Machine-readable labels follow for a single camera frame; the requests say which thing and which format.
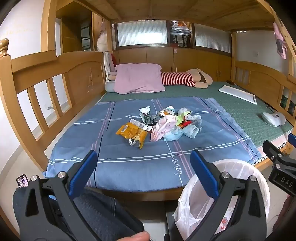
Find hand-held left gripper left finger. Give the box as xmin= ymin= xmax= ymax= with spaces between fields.
xmin=20 ymin=150 xmax=100 ymax=241

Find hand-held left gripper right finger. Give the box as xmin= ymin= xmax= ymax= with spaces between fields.
xmin=187 ymin=150 xmax=270 ymax=241

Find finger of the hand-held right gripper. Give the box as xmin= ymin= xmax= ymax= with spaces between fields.
xmin=262 ymin=140 xmax=296 ymax=173
xmin=287 ymin=133 xmax=296 ymax=151

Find white round waste bin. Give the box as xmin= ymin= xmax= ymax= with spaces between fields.
xmin=172 ymin=159 xmax=271 ymax=241

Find clear plastic bag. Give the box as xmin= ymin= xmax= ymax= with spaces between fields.
xmin=183 ymin=115 xmax=202 ymax=139

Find light blue plastic piece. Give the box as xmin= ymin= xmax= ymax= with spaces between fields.
xmin=164 ymin=128 xmax=183 ymax=141

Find green wrapper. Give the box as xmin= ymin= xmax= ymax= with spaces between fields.
xmin=174 ymin=108 xmax=192 ymax=127

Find yellow snack bag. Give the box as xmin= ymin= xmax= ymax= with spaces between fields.
xmin=116 ymin=122 xmax=148 ymax=149

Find white barcode wrapper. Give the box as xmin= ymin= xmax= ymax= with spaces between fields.
xmin=129 ymin=119 xmax=153 ymax=130

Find person's right forearm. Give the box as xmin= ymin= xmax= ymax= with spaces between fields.
xmin=274 ymin=195 xmax=296 ymax=241

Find person's left hand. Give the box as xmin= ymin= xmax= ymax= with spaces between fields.
xmin=109 ymin=232 xmax=151 ymax=241

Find patterned mattress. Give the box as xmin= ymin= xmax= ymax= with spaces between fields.
xmin=254 ymin=130 xmax=292 ymax=165

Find person's leg in jeans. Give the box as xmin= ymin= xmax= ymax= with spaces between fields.
xmin=75 ymin=186 xmax=145 ymax=241

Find blue plaid blanket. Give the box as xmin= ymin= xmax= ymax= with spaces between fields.
xmin=45 ymin=97 xmax=260 ymax=193

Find green quilted mattress pad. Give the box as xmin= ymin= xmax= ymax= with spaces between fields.
xmin=99 ymin=81 xmax=293 ymax=149

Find small phone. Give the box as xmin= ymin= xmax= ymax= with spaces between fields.
xmin=16 ymin=174 xmax=29 ymax=188

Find white flat board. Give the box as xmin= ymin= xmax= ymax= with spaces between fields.
xmin=218 ymin=85 xmax=257 ymax=105

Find plush doll striped shirt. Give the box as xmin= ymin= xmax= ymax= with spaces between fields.
xmin=161 ymin=68 xmax=213 ymax=89

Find pink hanging cloth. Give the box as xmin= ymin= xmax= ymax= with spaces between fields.
xmin=273 ymin=22 xmax=288 ymax=60

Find hanging white and red clothes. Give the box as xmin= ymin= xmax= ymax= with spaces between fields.
xmin=103 ymin=51 xmax=118 ymax=82

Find pink pillow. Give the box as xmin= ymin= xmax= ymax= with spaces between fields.
xmin=112 ymin=63 xmax=166 ymax=95

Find frosted glass window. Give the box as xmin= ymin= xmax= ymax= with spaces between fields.
xmin=194 ymin=23 xmax=232 ymax=55
xmin=117 ymin=20 xmax=167 ymax=47

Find white hanging plush toy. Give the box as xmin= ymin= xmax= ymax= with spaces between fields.
xmin=97 ymin=23 xmax=109 ymax=52

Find wooden wardrobe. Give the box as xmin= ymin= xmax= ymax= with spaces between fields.
xmin=55 ymin=5 xmax=93 ymax=55

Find stack of papers and bags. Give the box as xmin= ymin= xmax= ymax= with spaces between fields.
xmin=170 ymin=20 xmax=192 ymax=48

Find wooden bunk bed frame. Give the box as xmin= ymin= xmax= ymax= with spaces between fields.
xmin=0 ymin=0 xmax=296 ymax=202

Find wooden wall cabinets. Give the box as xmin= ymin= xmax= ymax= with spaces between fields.
xmin=113 ymin=45 xmax=232 ymax=82

